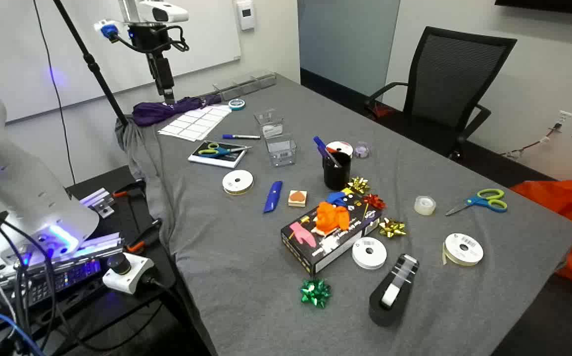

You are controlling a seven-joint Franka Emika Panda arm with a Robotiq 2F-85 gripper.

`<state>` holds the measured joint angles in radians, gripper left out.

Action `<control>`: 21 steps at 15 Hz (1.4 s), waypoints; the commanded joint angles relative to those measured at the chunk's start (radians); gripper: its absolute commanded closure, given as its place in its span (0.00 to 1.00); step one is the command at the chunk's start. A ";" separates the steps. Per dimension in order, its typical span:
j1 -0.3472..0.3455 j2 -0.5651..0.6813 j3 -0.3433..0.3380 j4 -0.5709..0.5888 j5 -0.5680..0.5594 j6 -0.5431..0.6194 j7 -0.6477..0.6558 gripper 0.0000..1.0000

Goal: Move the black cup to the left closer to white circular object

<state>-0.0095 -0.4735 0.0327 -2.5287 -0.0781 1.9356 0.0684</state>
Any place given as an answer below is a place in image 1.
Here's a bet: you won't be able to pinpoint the blue pen in cup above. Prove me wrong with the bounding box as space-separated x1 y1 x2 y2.
312 136 340 168

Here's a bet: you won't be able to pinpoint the black cup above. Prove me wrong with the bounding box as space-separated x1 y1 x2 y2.
322 152 352 190

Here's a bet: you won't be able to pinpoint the orange gift bow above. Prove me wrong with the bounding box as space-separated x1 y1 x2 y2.
314 202 350 233

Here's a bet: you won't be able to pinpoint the black tape dispenser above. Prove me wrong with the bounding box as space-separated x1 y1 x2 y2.
368 253 419 326

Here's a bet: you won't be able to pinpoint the small orange square box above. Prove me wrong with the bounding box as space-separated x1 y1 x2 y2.
287 190 308 208

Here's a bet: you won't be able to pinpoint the grey tablecloth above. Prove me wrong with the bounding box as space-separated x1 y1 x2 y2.
120 79 572 356

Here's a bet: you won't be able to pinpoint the clear plastic box near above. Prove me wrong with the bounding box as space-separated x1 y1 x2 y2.
267 138 297 168

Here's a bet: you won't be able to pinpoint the black office chair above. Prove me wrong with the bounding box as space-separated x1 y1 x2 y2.
366 26 514 160

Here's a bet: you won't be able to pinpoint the white ribbon spool left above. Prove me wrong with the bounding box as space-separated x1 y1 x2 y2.
221 170 253 194

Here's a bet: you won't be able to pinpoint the yellow striped gift bow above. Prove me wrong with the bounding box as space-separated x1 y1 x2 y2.
346 176 370 194

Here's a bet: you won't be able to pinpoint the red white round tin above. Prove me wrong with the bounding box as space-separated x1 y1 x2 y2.
326 140 354 158

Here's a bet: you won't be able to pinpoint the small clear round container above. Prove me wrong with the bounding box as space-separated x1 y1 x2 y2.
354 144 370 158

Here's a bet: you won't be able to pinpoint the purple cloth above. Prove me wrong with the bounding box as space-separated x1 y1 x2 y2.
128 93 221 126

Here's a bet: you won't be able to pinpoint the green gift bow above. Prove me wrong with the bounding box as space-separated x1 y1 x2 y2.
299 279 332 308

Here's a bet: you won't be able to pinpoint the red gift bow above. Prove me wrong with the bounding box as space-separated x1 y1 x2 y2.
362 194 386 211

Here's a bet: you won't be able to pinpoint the white gold ribbon spool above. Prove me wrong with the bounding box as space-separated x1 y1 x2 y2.
443 233 485 267

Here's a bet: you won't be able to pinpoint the blue marker pen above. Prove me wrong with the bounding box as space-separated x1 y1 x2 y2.
221 134 261 140

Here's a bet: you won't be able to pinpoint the wall television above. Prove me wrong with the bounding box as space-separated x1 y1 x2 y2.
495 0 572 14

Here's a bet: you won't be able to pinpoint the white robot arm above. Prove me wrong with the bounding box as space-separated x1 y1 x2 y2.
0 99 99 265

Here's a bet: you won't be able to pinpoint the clear plastic box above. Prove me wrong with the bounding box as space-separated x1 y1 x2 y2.
267 138 297 168
255 109 285 140

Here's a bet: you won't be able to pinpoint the white label sheets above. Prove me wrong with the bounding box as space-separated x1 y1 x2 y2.
160 105 231 142

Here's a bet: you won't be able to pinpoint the blue utility knife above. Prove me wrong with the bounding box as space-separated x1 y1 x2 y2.
263 180 283 213

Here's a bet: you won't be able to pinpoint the blue green scissors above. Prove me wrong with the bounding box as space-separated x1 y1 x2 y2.
447 188 508 215

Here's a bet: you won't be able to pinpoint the white ribbon spool centre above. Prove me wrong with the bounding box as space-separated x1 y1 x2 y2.
352 237 388 271

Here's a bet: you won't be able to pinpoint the gold gift bow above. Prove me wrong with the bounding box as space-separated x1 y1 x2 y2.
378 217 407 239

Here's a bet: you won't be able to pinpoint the white power adapter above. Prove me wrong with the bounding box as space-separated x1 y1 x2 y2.
103 253 154 295

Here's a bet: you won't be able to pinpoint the black box of bows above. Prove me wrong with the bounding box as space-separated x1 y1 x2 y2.
281 202 380 275

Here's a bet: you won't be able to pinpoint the green scissors on notebook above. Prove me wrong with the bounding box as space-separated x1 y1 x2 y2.
196 142 245 156

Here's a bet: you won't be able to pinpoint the teal tape roll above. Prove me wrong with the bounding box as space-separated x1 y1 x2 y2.
227 99 247 111

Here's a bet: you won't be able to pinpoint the clear plastic box far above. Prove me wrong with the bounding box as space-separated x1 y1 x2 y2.
255 109 285 140

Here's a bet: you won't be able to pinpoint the camera on tripod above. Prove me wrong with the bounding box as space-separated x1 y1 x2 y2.
95 0 190 105

